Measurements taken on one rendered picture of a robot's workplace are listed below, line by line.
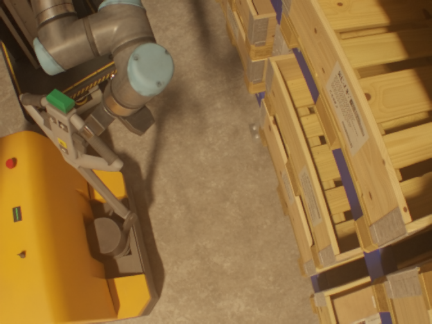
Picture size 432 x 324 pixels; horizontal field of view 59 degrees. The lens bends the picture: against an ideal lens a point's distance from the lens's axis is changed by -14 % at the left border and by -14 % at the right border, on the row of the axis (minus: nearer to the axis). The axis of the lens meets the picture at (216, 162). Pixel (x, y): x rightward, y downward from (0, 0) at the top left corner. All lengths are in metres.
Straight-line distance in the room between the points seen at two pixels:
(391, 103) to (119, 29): 0.80
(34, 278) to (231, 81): 1.74
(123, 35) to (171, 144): 1.79
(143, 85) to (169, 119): 1.86
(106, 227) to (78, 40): 1.32
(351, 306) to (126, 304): 1.04
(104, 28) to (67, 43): 0.08
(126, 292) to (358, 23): 1.52
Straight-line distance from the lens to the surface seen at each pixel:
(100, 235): 2.04
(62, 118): 1.18
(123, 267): 2.15
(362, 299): 1.99
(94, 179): 1.55
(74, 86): 2.51
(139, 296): 2.07
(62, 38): 0.85
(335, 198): 1.72
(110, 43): 0.84
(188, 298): 2.38
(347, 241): 1.69
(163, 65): 0.80
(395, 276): 1.07
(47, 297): 1.63
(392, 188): 0.96
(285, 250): 2.42
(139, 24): 0.83
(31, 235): 1.67
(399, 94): 1.31
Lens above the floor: 2.37
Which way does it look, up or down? 71 degrees down
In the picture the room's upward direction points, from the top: 3 degrees counter-clockwise
